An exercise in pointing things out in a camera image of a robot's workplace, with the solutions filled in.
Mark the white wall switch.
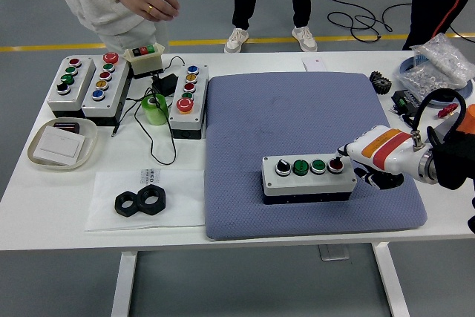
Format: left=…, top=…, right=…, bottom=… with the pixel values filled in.
left=35, top=125, right=86, bottom=166

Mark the four-button box with selector knob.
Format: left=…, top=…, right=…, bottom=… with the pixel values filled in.
left=261, top=153, right=358, bottom=206

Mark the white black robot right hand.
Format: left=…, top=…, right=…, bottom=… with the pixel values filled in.
left=335, top=125, right=428, bottom=191

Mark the four-button box with black knob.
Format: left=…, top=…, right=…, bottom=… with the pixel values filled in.
left=46, top=54, right=96, bottom=119

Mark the clear bag of white parts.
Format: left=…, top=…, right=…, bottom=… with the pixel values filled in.
left=410, top=33, right=471, bottom=88

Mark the black power adapter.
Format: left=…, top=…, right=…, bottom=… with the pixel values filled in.
left=151, top=72, right=179, bottom=96

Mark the black gear wheel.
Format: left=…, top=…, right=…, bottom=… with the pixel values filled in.
left=369, top=70, right=393, bottom=95

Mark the orange cylinder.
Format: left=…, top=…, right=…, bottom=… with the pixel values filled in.
left=454, top=103, right=475, bottom=134

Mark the white table leg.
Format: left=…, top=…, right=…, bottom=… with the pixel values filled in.
left=111, top=252, right=138, bottom=317
left=373, top=242, right=411, bottom=317

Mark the clear bag of metal parts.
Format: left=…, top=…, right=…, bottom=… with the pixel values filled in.
left=396, top=62, right=463, bottom=103

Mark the black cord with plug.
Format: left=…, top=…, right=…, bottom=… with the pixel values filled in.
left=111, top=56, right=186, bottom=166

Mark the white card with red mark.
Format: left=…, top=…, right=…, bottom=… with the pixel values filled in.
left=301, top=56, right=327, bottom=73

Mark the black module with green terminals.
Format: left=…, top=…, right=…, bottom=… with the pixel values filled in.
left=391, top=88, right=424, bottom=116

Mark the cream shallow dish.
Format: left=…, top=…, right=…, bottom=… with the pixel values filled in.
left=27, top=117, right=99, bottom=171

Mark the black cable on floor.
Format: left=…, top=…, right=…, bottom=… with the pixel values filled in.
left=313, top=0, right=426, bottom=43

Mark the five-button box, yellow and white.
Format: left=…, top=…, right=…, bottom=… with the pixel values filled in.
left=80, top=51, right=131, bottom=127

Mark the small black device, red face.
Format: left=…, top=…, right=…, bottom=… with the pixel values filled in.
left=53, top=121, right=81, bottom=135

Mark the large black hex nut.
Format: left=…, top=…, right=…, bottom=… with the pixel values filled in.
left=135, top=183, right=168, bottom=216
left=114, top=190, right=144, bottom=218

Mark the person in light grey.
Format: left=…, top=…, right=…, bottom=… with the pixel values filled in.
left=55, top=0, right=171, bottom=55

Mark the blue-grey quilted mat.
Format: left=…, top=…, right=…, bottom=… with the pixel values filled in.
left=203, top=71, right=428, bottom=242

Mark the small red clip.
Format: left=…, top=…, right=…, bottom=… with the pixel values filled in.
left=437, top=103, right=459, bottom=118

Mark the cream three-button switch box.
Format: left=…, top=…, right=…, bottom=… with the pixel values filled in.
left=122, top=43, right=166, bottom=79

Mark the grey box under table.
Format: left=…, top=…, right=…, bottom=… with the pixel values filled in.
left=318, top=244, right=350, bottom=261

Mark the five-button box with blue button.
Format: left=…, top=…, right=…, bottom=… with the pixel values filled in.
left=168, top=63, right=209, bottom=140

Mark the green film roll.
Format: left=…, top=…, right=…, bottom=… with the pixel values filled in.
left=141, top=94, right=170, bottom=127

